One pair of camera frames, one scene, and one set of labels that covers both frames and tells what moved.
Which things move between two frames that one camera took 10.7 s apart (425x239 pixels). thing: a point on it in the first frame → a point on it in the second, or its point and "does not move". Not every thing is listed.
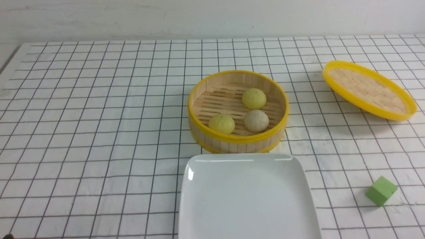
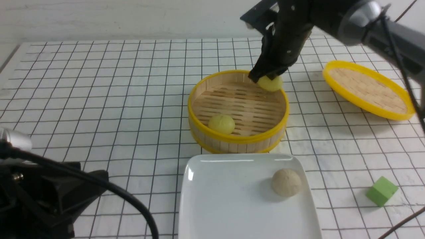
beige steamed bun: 256,121 → 286,182
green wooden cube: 381,191 does not move
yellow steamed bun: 254,98 → 265,83
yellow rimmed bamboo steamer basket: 238,112 does not move
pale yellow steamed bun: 223,123 does not move
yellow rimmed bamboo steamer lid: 370,90 does not move
